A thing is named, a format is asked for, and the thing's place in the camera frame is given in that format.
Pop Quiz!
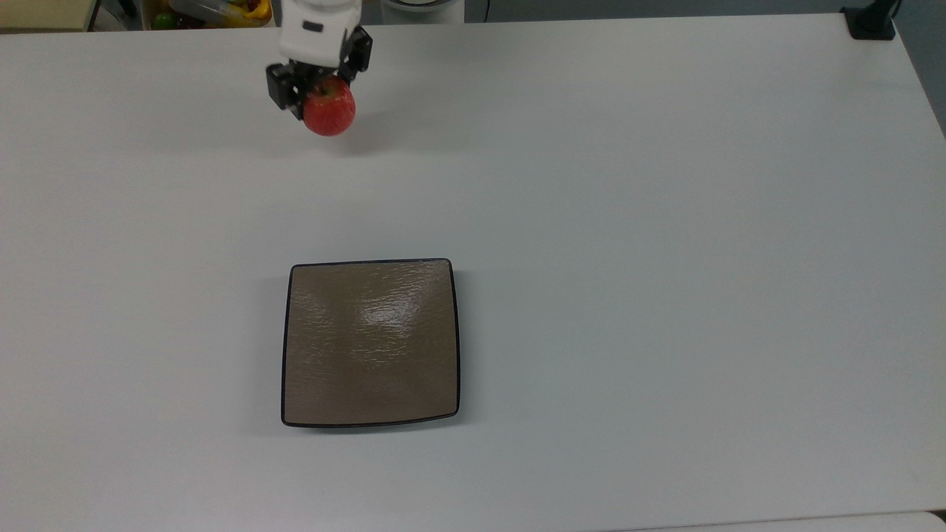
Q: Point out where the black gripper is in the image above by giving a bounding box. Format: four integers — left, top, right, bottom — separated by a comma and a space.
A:
265, 25, 374, 121

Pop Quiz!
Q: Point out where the red apple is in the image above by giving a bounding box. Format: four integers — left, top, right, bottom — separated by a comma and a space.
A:
303, 76, 357, 137

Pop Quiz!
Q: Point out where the square brown ceramic plate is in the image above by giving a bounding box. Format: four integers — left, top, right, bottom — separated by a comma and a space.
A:
281, 258, 461, 429

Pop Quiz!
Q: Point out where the yellow toy fruit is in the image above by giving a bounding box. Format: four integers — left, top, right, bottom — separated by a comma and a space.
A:
222, 3, 273, 28

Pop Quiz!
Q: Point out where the white round base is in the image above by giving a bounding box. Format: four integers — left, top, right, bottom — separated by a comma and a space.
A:
380, 0, 466, 24

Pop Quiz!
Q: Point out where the beige wooden furniture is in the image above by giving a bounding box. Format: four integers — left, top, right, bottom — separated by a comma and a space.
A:
0, 0, 102, 33

